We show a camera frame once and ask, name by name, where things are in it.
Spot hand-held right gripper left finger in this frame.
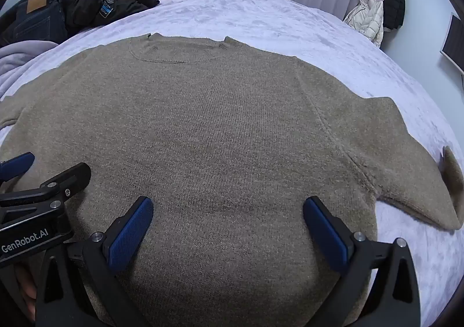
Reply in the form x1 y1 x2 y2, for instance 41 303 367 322
34 196 154 327

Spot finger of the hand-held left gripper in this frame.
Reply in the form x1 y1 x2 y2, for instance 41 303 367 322
0 162 91 230
0 152 36 183

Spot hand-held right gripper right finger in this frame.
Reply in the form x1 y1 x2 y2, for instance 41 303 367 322
303 196 421 327

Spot brown knit sweater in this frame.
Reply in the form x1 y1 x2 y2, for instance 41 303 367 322
0 32 464 327

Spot person's left hand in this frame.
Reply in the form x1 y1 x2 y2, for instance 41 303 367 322
14 265 37 313

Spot light purple cloth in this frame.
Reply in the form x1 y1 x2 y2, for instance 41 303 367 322
0 40 59 97

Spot dark blue jeans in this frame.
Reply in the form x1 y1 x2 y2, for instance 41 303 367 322
0 0 69 48

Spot lavender bed blanket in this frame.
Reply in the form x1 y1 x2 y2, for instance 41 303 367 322
0 0 464 327

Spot cream puffer jacket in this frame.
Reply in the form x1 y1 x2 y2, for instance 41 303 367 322
343 0 385 48

